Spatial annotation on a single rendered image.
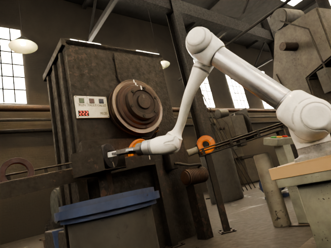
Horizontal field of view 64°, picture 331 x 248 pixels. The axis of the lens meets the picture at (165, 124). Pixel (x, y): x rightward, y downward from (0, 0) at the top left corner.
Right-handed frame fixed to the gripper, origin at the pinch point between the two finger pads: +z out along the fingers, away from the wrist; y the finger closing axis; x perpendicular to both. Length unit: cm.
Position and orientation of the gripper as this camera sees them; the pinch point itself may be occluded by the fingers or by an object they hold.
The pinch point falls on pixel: (113, 154)
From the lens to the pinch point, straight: 163.7
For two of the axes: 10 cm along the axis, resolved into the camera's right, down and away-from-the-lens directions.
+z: -9.4, 1.9, 2.9
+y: 3.2, 1.6, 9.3
